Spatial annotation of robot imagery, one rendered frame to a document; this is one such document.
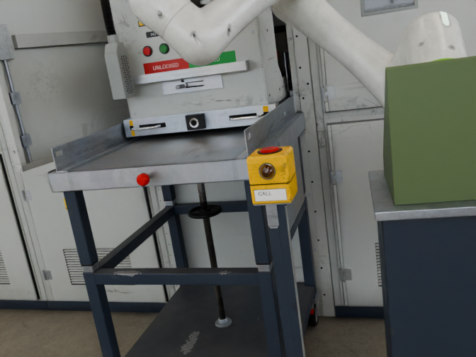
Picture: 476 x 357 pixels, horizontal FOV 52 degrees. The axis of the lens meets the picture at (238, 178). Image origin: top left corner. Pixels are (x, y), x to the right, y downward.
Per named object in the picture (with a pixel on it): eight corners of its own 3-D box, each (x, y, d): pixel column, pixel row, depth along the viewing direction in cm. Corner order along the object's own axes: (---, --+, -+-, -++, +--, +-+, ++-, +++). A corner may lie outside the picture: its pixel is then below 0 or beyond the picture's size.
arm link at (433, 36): (448, 115, 117) (435, 54, 126) (486, 72, 103) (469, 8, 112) (396, 109, 116) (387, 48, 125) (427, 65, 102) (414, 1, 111)
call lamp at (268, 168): (275, 180, 93) (273, 163, 92) (258, 182, 94) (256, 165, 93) (277, 178, 94) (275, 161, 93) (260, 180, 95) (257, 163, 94)
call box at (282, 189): (291, 205, 95) (285, 153, 92) (252, 206, 97) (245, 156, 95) (298, 192, 102) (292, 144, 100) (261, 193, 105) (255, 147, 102)
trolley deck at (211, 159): (264, 179, 119) (261, 155, 118) (52, 192, 138) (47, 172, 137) (305, 127, 182) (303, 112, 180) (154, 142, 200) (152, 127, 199)
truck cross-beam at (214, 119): (277, 122, 154) (275, 103, 153) (126, 137, 171) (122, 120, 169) (280, 120, 159) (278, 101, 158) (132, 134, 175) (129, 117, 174)
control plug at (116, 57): (126, 98, 155) (115, 42, 151) (112, 100, 157) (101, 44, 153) (137, 95, 163) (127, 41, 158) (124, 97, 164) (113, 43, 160)
